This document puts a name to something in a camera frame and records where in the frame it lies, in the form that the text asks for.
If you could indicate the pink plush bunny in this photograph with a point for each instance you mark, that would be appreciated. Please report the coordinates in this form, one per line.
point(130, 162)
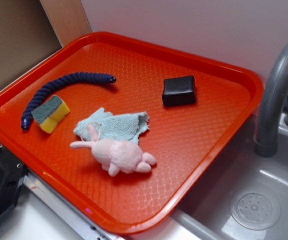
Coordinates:
point(115, 155)

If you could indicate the orange plastic tray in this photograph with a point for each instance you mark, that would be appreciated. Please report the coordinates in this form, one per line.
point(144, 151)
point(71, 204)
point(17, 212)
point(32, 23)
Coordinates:
point(185, 139)

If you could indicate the light blue cloth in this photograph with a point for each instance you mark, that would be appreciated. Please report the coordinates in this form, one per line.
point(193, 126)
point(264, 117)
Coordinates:
point(127, 127)

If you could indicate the black rectangular block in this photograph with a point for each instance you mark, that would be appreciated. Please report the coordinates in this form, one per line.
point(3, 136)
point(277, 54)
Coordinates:
point(179, 91)

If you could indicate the yellow green sponge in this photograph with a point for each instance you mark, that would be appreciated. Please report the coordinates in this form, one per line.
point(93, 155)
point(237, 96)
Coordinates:
point(50, 114)

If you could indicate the grey toy faucet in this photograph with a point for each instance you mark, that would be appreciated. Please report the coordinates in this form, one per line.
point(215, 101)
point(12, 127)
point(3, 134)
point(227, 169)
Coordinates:
point(274, 101)

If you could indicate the light wooden board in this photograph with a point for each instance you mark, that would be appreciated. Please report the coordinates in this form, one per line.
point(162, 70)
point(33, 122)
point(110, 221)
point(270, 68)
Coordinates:
point(68, 19)

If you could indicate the grey toy sink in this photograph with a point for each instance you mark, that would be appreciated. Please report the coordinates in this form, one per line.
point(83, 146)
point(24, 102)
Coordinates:
point(241, 196)

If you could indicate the brown cardboard panel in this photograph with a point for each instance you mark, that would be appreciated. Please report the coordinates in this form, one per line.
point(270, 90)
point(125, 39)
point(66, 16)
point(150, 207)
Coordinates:
point(26, 38)

